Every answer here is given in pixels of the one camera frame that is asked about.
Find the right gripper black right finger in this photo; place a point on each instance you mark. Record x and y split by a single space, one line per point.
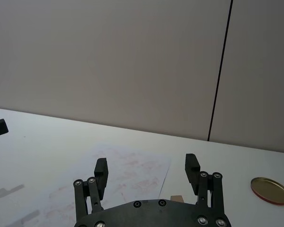
191 170

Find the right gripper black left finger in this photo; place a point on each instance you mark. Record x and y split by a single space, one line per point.
101 175

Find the small tan block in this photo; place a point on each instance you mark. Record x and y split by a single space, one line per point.
176 198

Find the white paper sheet red print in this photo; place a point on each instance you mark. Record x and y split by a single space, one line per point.
135 170

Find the round gold metal lid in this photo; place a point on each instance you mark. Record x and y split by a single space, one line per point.
269 190

